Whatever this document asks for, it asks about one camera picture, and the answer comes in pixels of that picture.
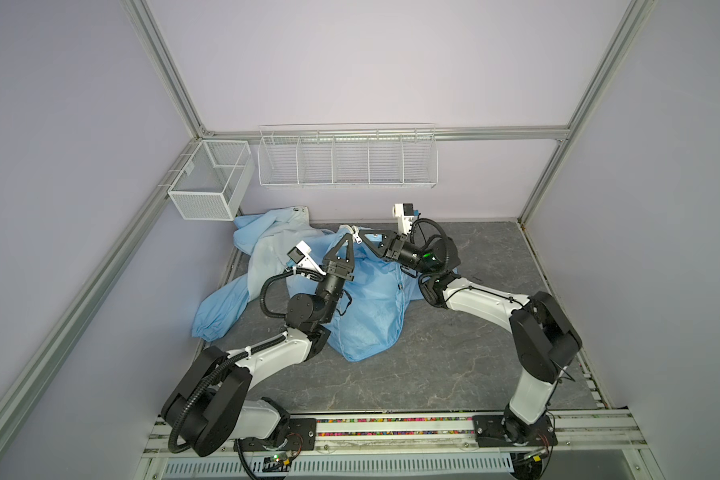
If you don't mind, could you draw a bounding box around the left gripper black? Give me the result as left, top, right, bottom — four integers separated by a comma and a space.
314, 235, 354, 325

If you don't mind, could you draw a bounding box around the light blue zip jacket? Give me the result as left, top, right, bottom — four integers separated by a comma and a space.
191, 207, 459, 371

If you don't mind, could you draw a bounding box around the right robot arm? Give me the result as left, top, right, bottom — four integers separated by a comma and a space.
352, 222, 543, 411

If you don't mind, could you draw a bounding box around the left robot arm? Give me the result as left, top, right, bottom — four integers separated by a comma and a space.
160, 233, 355, 457

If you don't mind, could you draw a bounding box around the small white mesh basket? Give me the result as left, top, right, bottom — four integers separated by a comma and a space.
168, 140, 255, 221

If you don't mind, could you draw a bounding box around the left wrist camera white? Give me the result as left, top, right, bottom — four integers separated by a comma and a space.
287, 241, 325, 275

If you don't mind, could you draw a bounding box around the long white wire basket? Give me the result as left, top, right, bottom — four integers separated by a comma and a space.
257, 123, 439, 188

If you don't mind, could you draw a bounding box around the white vented cable duct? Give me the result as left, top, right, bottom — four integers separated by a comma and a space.
160, 452, 514, 479

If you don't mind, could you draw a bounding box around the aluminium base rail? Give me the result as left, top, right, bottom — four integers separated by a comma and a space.
136, 409, 649, 461

